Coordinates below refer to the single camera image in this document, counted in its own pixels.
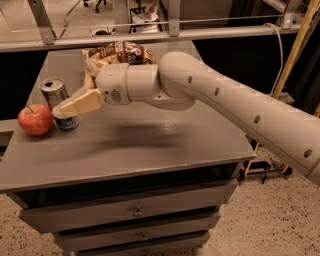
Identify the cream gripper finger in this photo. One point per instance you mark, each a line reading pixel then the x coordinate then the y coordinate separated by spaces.
pixel 82 101
pixel 93 67

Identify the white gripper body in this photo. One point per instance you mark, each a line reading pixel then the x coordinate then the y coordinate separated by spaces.
pixel 111 83

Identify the redbull can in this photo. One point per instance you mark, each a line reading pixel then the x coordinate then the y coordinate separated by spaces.
pixel 54 92

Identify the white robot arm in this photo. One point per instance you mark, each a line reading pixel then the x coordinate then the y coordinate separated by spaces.
pixel 180 79

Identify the red apple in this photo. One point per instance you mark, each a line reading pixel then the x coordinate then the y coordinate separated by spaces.
pixel 35 119

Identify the brown chip bag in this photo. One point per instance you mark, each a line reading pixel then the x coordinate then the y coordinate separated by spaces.
pixel 121 52

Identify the metal railing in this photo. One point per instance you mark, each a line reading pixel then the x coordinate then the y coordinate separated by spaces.
pixel 30 25

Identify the grey drawer cabinet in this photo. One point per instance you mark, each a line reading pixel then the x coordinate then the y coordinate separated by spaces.
pixel 120 150

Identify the top drawer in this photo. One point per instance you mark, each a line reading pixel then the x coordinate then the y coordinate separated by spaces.
pixel 127 207

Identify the drawer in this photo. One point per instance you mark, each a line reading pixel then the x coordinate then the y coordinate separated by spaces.
pixel 127 207
pixel 152 247
pixel 145 231

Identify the middle drawer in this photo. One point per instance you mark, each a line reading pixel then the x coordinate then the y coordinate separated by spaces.
pixel 145 231

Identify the bottom drawer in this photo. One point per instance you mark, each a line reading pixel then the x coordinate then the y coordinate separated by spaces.
pixel 152 247

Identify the yellow frame stand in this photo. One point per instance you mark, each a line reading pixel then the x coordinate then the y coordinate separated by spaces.
pixel 295 50

